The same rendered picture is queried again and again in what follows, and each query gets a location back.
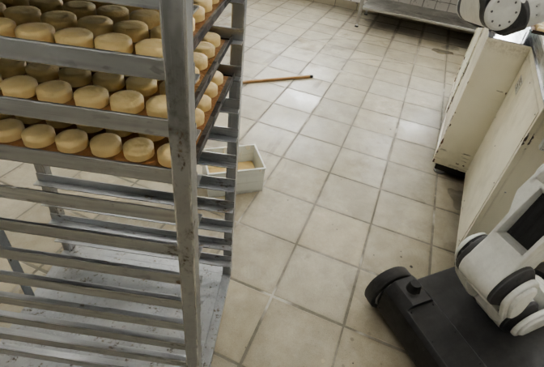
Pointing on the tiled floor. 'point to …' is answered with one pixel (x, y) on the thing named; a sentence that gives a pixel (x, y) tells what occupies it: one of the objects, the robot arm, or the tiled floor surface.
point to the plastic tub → (248, 168)
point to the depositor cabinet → (478, 96)
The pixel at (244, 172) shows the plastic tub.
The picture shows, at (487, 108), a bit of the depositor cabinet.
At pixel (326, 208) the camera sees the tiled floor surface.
